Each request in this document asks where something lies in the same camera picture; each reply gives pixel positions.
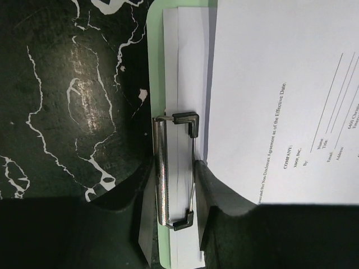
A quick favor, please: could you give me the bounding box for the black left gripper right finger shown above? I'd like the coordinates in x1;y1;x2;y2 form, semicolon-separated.
195;161;358;268

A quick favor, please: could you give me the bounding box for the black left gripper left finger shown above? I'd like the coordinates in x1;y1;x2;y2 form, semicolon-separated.
1;159;153;268

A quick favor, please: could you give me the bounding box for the white paper stack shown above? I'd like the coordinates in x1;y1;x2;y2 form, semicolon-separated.
207;1;358;205

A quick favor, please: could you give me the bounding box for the printed white paper sheet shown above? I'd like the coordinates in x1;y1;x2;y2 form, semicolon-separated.
163;8;205;268

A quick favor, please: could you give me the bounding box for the green clipboard folder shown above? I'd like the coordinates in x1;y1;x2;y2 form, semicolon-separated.
146;1;218;268

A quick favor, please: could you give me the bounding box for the black marble pattern mat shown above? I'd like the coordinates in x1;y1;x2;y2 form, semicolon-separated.
1;1;152;202

